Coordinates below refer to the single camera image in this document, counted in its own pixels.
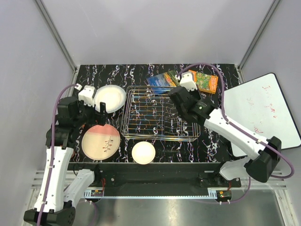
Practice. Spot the orange green book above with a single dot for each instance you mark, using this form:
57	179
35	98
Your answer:
206	83

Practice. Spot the white paper plate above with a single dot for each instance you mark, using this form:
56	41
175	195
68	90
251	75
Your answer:
112	95

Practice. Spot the pink cream floral plate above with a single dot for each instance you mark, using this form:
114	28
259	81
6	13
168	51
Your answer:
100	142

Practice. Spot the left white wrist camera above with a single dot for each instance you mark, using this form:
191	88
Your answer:
87	96

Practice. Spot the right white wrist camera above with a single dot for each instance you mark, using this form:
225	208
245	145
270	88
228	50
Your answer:
187	81

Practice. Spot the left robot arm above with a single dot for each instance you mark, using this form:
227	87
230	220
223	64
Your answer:
56	203

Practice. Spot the white whiteboard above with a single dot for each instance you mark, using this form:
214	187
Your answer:
260	106

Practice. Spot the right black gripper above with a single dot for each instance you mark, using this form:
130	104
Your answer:
196	92

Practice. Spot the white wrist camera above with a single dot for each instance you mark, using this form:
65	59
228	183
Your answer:
187	81
87	96

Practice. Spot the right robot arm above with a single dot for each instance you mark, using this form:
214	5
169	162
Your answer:
262	154

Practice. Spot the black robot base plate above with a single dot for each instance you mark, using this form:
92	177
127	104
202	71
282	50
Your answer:
129	180

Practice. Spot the metal wire dish rack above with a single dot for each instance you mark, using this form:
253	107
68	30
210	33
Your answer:
149	113

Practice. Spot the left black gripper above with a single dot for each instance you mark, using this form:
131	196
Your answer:
97	118

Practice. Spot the orange bowl white inside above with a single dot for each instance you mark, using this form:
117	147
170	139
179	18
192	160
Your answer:
143	153

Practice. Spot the blue landscape book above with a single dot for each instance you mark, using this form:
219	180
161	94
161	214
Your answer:
160	83

